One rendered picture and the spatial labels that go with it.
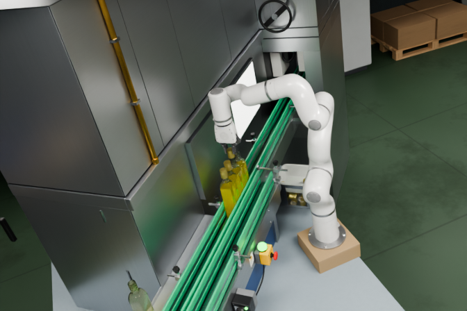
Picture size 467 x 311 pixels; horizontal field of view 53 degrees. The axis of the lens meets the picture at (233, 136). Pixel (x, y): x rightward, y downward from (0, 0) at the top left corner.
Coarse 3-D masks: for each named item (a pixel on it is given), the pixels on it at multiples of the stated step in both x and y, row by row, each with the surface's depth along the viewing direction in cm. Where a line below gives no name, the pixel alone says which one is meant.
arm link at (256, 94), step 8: (224, 88) 218; (232, 88) 216; (240, 88) 209; (248, 88) 203; (256, 88) 200; (264, 88) 197; (232, 96) 218; (240, 96) 204; (248, 96) 202; (256, 96) 200; (264, 96) 198; (248, 104) 204; (256, 104) 204
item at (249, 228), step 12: (264, 192) 234; (264, 204) 235; (252, 216) 220; (252, 228) 221; (240, 240) 208; (240, 252) 209; (228, 264) 197; (228, 276) 198; (216, 288) 188; (216, 300) 188
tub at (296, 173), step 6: (282, 168) 266; (288, 168) 268; (294, 168) 267; (300, 168) 265; (306, 168) 264; (282, 174) 265; (288, 174) 270; (294, 174) 269; (300, 174) 267; (282, 180) 264; (288, 180) 266; (294, 180) 266; (300, 180) 265
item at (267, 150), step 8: (304, 72) 333; (288, 112) 301; (280, 120) 285; (280, 128) 286; (272, 136) 272; (272, 144) 274; (264, 152) 260; (264, 160) 262; (248, 184) 240; (240, 200) 231; (232, 216) 223; (224, 232) 215; (216, 248) 208; (208, 256) 203; (208, 264) 201; (200, 272) 196; (200, 280) 194; (192, 288) 190; (192, 296) 189; (184, 304) 184
